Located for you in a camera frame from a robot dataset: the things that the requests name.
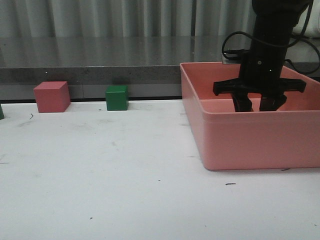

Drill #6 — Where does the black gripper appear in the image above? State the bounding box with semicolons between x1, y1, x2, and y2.
212;50;306;112

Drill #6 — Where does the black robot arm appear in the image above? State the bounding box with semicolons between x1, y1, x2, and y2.
213;0;314;112

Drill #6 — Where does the pink plastic bin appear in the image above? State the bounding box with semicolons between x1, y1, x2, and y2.
180;62;320;170

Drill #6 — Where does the white appliance in background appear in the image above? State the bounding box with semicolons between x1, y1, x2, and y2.
291;14;320;40

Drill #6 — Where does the grey stone counter shelf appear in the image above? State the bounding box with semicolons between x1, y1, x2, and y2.
0;34;320;101

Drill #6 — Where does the green cube block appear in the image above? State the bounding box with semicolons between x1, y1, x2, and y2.
105;85;129;111

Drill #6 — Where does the pink cube block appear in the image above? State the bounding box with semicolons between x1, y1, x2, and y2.
33;81;71;113

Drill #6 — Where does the dark green block at left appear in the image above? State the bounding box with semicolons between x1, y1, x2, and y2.
0;105;5;120

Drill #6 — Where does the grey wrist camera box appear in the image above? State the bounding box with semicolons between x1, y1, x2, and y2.
221;49;245;65

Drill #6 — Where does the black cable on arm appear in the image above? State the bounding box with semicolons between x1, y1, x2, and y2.
222;2;320;75

